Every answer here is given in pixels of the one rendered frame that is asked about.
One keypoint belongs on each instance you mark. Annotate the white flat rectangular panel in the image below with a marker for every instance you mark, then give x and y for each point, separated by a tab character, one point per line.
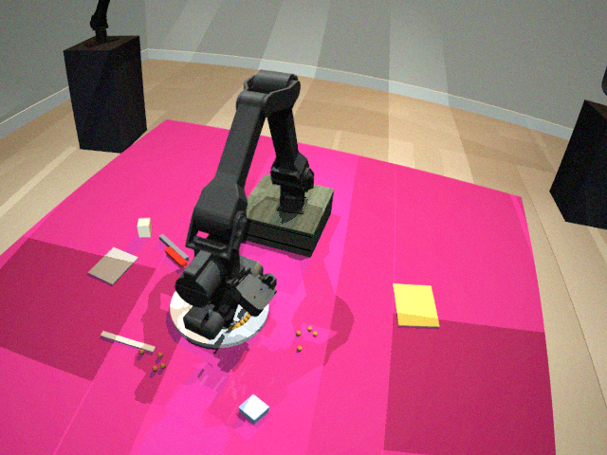
113	265

